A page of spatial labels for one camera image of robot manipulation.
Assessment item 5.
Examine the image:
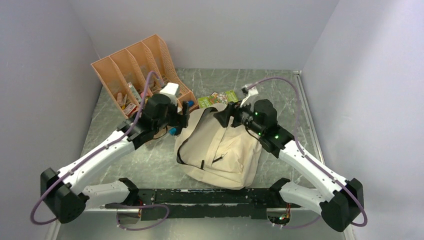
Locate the red small box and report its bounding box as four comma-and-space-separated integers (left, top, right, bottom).
123, 103, 138, 117

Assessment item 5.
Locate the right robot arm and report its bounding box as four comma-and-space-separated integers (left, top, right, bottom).
213, 99, 365, 232

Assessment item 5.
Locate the black blue marker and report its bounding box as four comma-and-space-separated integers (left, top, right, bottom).
168, 127, 177, 136

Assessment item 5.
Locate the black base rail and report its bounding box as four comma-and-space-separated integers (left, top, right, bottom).
130, 188, 288, 221

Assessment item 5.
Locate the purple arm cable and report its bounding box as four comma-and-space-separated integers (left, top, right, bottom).
246, 76, 369, 230
29, 70, 165, 226

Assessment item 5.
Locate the orange plastic file organizer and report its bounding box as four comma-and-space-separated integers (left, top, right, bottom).
91, 34, 199, 118

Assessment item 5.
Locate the beige canvas backpack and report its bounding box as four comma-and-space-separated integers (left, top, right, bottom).
174, 103, 262, 190

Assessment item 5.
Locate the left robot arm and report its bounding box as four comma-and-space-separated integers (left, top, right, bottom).
40, 93, 190, 224

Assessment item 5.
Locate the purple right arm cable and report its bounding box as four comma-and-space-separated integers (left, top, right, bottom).
246, 76, 369, 230

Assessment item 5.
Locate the green white card pack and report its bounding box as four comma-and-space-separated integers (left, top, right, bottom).
127, 82, 142, 103

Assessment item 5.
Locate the pink-capped glitter bottle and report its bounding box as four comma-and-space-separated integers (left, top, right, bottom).
139, 92, 150, 99

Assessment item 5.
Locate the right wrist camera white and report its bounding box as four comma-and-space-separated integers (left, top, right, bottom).
240, 84, 259, 107

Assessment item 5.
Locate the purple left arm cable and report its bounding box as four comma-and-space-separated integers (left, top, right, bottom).
29, 70, 165, 226

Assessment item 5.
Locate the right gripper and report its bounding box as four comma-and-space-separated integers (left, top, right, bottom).
213, 96, 264, 136

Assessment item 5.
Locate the green illustrated book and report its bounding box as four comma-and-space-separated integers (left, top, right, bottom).
197, 90, 239, 108

